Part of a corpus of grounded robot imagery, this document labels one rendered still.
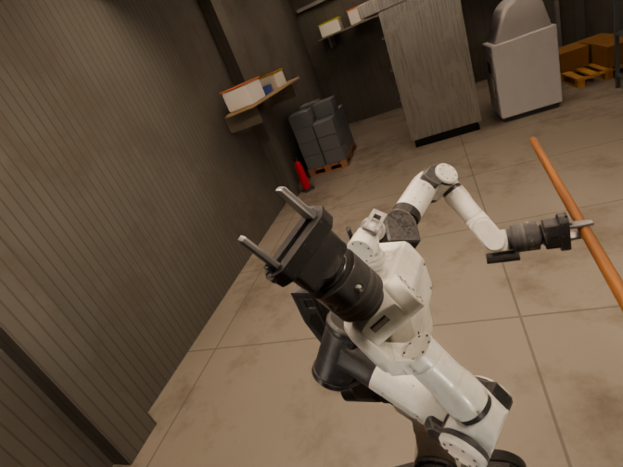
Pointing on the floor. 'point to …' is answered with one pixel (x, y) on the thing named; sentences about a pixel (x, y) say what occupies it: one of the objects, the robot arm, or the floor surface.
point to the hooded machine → (522, 59)
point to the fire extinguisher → (302, 177)
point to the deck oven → (429, 66)
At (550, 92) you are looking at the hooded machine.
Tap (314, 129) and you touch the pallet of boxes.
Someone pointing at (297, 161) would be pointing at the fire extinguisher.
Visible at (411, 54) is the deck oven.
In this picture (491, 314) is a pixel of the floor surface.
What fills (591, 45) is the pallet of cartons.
